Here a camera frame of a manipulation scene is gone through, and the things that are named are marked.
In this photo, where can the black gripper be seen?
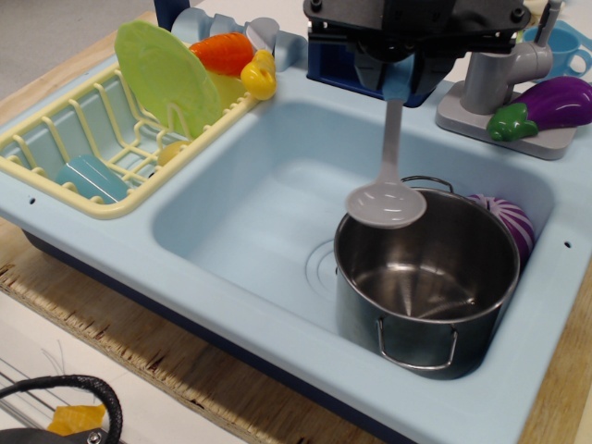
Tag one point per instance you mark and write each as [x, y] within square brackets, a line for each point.
[435, 31]

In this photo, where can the blue handled grey ladle spoon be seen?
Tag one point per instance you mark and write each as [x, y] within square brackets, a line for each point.
[387, 202]

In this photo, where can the stainless steel pot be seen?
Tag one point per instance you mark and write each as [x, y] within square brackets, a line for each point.
[428, 297]

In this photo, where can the dark blue sink backboard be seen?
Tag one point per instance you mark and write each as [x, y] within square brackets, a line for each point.
[331, 64]

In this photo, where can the grey toy faucet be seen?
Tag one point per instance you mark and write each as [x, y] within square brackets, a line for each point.
[489, 85]

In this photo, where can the yellow toy pepper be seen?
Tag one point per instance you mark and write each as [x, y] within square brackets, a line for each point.
[259, 76]

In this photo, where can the grey white knob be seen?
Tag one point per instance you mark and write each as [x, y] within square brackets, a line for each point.
[262, 33]

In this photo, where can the purple toy eggplant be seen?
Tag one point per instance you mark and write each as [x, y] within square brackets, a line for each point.
[558, 103]

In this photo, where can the blue plastic mug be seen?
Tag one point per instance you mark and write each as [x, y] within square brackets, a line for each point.
[571, 53]

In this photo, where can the orange toy carrot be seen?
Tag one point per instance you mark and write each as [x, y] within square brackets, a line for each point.
[224, 54]

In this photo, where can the purple striped toy onion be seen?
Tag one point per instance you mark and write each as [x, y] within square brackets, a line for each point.
[515, 219]

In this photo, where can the light blue toy sink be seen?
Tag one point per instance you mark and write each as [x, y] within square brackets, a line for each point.
[238, 242]

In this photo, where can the light green plastic plate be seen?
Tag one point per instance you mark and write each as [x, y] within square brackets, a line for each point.
[167, 79]

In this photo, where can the yellow round toy in rack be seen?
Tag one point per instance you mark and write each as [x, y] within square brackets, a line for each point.
[170, 151]

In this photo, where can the cream dish drying rack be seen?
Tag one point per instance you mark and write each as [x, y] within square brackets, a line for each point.
[98, 118]

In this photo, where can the yellow tape piece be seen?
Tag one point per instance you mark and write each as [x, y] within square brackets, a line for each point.
[70, 420]

